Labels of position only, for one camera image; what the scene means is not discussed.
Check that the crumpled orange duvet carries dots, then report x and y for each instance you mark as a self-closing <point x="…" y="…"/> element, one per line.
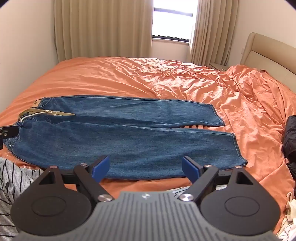
<point x="259" y="97"/>

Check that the white cloth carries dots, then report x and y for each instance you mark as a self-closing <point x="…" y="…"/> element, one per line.
<point x="290" y="222"/>

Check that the window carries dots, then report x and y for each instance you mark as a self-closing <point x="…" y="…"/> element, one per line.
<point x="173" y="20"/>

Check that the blue denim pants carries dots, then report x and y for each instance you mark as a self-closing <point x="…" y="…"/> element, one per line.
<point x="120" y="139"/>

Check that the beige curtain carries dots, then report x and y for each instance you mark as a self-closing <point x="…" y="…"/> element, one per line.
<point x="99" y="27"/>
<point x="212" y="30"/>

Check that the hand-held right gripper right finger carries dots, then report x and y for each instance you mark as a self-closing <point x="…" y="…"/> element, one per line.
<point x="190" y="167"/>

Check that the beige nightstand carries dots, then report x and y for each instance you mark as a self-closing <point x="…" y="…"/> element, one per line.
<point x="218" y="66"/>

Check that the beige padded headboard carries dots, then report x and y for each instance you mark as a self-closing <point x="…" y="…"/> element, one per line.
<point x="266" y="51"/>

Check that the grey striped cloth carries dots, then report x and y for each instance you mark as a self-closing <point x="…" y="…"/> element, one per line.
<point x="11" y="183"/>

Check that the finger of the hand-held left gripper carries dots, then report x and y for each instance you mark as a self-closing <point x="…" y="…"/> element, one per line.
<point x="8" y="132"/>

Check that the black jacket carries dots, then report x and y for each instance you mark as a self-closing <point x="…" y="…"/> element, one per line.
<point x="290" y="141"/>

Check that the orange bed sheet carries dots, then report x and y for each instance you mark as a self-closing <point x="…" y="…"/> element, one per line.
<point x="104" y="76"/>

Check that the olive fabric belt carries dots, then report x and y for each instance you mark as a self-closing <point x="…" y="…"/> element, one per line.
<point x="59" y="113"/>

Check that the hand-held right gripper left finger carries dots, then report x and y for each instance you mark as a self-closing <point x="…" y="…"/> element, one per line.
<point x="101" y="166"/>

